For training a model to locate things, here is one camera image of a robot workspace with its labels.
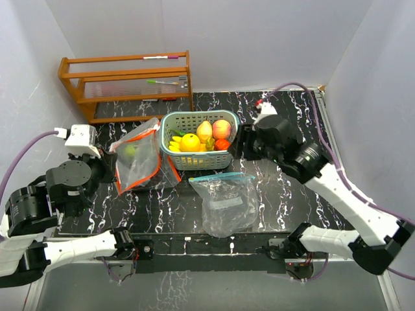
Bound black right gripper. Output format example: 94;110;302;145
227;124;281;165

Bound green custard apple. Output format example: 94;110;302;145
123;144;137;159

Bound clear zip top bag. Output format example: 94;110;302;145
110;118;181;195

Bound clear zip bag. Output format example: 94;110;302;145
110;118;181;195
189;172;259;238

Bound yellow bananas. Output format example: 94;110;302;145
169;136;182;152

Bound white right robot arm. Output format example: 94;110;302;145
228;115;414;275

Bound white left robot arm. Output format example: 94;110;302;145
1;150;136;288

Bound orange carrot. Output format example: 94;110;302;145
214;139;231;151

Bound orange peach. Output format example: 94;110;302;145
212;119;232;140

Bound yellow pear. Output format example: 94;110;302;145
196;121;213;143

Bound green cucumber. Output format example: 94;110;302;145
170;129;185;137

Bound teal plastic basket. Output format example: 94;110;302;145
159;109;240;170

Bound green white marker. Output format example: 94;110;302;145
146;79;179;86

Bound wooden rack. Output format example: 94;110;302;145
58;51;194;124

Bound pink white marker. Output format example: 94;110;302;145
142;55;180;60

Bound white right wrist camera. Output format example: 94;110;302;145
255;98;278;118

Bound black metal base rail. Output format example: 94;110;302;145
97;232;331;281

